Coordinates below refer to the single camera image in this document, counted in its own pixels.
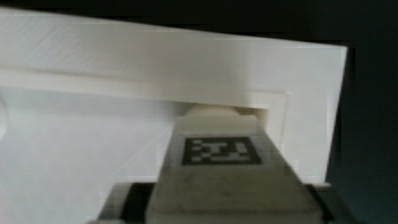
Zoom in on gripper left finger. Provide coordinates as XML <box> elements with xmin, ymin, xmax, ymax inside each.
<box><xmin>87</xmin><ymin>182</ymin><xmax>154</xmax><ymax>224</ymax></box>

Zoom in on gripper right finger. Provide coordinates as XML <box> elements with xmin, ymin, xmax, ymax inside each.
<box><xmin>305</xmin><ymin>184</ymin><xmax>355</xmax><ymax>224</ymax></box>

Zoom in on white table leg with tag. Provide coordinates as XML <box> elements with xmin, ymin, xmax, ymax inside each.
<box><xmin>145</xmin><ymin>105</ymin><xmax>323</xmax><ymax>224</ymax></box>

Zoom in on white square tabletop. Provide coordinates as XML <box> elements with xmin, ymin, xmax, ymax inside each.
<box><xmin>0</xmin><ymin>6</ymin><xmax>348</xmax><ymax>224</ymax></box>

